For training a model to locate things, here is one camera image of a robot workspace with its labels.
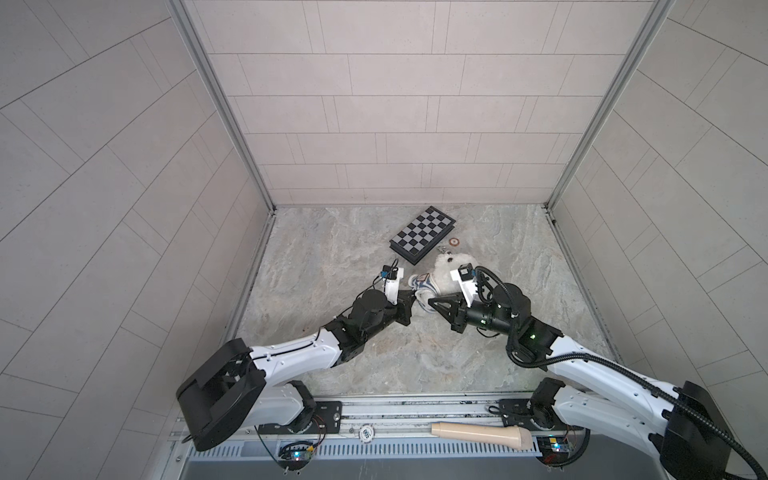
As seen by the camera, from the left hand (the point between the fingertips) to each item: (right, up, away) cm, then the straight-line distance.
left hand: (424, 292), depth 78 cm
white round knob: (-14, -31, -8) cm, 35 cm away
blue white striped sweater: (0, +2, -4) cm, 5 cm away
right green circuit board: (+29, -34, -10) cm, 46 cm away
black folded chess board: (+1, +14, +26) cm, 30 cm away
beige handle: (+18, -30, -12) cm, 37 cm away
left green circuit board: (-29, -33, -13) cm, 46 cm away
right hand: (+1, -2, -8) cm, 9 cm away
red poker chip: (+14, +12, +29) cm, 35 cm away
